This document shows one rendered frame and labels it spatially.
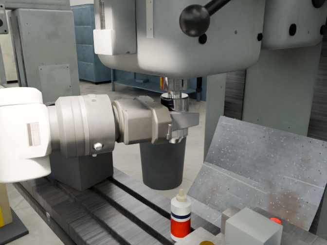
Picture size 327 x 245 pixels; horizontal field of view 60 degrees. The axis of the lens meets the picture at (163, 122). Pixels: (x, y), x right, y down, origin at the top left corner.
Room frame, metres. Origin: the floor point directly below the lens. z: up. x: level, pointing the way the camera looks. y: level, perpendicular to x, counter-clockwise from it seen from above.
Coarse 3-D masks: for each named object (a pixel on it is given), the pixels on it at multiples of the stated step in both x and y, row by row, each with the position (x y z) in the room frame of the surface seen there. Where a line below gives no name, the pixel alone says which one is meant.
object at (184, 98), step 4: (160, 96) 0.45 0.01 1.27; (164, 96) 0.44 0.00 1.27; (168, 96) 0.44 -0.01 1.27; (180, 96) 0.44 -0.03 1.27; (184, 96) 0.44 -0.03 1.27; (188, 96) 0.45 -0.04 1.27; (160, 100) 0.45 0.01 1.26; (164, 100) 0.43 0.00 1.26; (168, 100) 0.43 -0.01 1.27; (172, 100) 0.43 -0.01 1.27; (176, 100) 0.43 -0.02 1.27; (180, 100) 0.43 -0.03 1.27; (184, 100) 0.43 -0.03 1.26; (188, 100) 0.44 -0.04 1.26; (168, 104) 0.43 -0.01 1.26; (172, 104) 0.43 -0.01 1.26; (176, 104) 0.43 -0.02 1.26; (180, 104) 0.43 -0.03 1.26
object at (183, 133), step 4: (164, 104) 0.43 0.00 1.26; (184, 104) 0.43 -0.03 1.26; (188, 104) 0.44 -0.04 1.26; (168, 108) 0.43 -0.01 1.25; (172, 108) 0.43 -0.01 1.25; (176, 108) 0.43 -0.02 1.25; (180, 108) 0.43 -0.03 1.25; (184, 108) 0.43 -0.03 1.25; (188, 108) 0.44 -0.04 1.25; (184, 128) 0.43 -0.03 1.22; (172, 132) 0.43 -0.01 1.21; (176, 132) 0.43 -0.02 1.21; (180, 132) 0.43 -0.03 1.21; (184, 132) 0.43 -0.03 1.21; (172, 136) 0.43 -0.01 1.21; (176, 136) 0.43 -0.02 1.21; (180, 136) 0.43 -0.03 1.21; (184, 136) 0.43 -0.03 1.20
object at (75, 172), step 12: (60, 156) 0.69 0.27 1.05; (84, 156) 0.66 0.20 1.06; (96, 156) 0.70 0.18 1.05; (108, 156) 0.73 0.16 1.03; (60, 168) 0.69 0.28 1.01; (72, 168) 0.67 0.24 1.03; (84, 168) 0.66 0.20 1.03; (96, 168) 0.69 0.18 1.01; (108, 168) 0.73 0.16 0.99; (60, 180) 0.70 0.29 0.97; (72, 180) 0.67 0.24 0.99; (84, 180) 0.66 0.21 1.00; (96, 180) 0.69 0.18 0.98
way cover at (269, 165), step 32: (224, 128) 0.79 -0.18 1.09; (256, 128) 0.73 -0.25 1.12; (224, 160) 0.74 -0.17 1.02; (256, 160) 0.68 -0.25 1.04; (288, 160) 0.63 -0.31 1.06; (320, 160) 0.59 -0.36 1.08; (192, 192) 0.71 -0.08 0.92; (224, 192) 0.67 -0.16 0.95; (256, 192) 0.63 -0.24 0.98; (288, 192) 0.59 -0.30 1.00; (320, 192) 0.56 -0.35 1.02
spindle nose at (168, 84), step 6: (162, 78) 0.44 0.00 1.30; (168, 78) 0.43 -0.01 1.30; (162, 84) 0.44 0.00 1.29; (168, 84) 0.43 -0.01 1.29; (174, 84) 0.43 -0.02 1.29; (180, 84) 0.43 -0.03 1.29; (186, 84) 0.43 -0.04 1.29; (168, 90) 0.43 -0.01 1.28; (174, 90) 0.43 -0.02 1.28; (180, 90) 0.43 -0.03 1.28
